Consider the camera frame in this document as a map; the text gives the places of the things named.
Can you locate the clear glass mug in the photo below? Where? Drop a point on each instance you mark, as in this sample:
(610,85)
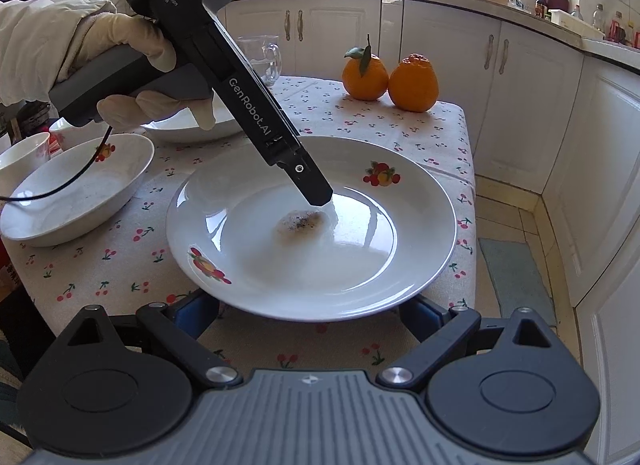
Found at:
(264,55)

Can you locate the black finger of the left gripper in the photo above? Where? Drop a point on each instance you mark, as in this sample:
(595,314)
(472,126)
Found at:
(307,177)

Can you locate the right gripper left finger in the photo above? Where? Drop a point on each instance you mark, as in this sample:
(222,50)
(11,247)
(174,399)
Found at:
(170,331)

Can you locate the white deep fruit-pattern plate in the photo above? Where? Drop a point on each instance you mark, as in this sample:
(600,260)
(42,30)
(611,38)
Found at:
(113,178)

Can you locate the white far fruit-pattern plate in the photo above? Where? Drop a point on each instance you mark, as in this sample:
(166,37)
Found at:
(182,128)

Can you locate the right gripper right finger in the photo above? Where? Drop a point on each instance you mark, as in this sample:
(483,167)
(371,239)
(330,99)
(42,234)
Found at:
(443,336)

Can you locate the white kitchen cabinets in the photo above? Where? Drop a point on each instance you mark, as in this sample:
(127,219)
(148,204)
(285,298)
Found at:
(549,112)

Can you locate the left hand beige glove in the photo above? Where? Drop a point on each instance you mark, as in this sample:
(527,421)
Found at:
(99,33)

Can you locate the left forearm white sleeve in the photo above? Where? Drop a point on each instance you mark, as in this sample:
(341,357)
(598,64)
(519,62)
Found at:
(36,36)

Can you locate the small white bowl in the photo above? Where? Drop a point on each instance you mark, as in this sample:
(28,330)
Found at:
(21,160)

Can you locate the cherry-print tablecloth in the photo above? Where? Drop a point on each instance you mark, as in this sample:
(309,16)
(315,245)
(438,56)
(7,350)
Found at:
(125,263)

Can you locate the large white fruit-pattern plate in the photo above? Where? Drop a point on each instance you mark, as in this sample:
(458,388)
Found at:
(242,232)

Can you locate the orange with green leaf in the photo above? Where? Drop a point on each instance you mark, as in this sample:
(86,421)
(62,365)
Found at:
(364,76)

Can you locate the bumpy orange without leaf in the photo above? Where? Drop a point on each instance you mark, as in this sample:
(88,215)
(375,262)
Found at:
(413,85)

